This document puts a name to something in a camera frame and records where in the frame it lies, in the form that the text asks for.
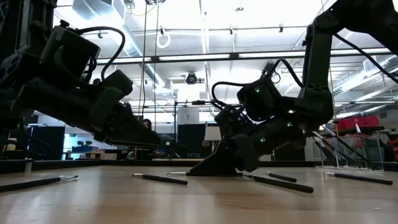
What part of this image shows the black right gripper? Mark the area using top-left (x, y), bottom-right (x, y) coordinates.
top-left (188, 126), bottom-right (282, 177)

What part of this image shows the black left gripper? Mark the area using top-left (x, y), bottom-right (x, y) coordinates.
top-left (88, 88), bottom-right (161, 147)

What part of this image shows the black fluffy-head makeup brush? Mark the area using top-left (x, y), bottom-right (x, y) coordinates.
top-left (321, 124), bottom-right (380, 171)

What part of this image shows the clear acrylic organizer box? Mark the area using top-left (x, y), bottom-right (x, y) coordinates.
top-left (312, 134), bottom-right (384, 172)

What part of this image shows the small white shade table lamp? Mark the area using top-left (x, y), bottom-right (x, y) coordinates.
top-left (204, 126), bottom-right (222, 141)

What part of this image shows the blue storage box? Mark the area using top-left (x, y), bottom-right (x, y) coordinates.
top-left (71, 145), bottom-right (100, 153)

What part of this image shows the black partition panel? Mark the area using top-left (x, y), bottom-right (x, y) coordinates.
top-left (273, 146), bottom-right (305, 162)

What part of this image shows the black overhead light bar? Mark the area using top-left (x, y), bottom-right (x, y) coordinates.
top-left (96, 48), bottom-right (392, 66)

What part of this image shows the red storage bins shelf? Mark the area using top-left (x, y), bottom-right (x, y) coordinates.
top-left (337, 115), bottom-right (381, 131)

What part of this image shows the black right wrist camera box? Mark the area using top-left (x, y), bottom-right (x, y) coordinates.
top-left (214, 105), bottom-right (249, 135)

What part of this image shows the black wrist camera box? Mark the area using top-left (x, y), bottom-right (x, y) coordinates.
top-left (214, 105), bottom-right (249, 135)
top-left (101, 70), bottom-right (134, 98)

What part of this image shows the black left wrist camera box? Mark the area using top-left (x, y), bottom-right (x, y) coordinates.
top-left (101, 70), bottom-right (134, 98)

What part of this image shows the black frame stand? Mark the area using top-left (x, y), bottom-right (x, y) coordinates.
top-left (173, 100), bottom-right (224, 161)

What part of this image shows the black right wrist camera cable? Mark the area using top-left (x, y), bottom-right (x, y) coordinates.
top-left (211, 81), bottom-right (248, 108)

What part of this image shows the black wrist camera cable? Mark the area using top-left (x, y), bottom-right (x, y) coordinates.
top-left (211, 81), bottom-right (248, 108)
top-left (74, 26), bottom-right (126, 82)

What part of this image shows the silver ventilation duct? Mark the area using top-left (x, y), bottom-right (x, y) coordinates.
top-left (71, 0), bottom-right (165, 88)

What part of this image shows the black left wrist camera cable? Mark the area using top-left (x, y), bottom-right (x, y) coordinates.
top-left (74, 26), bottom-right (126, 82)

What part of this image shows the white coiled cable ring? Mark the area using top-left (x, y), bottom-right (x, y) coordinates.
top-left (156, 32), bottom-right (172, 49)

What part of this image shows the black ceiling-mounted camera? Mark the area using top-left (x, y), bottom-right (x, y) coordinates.
top-left (262, 60), bottom-right (277, 78)

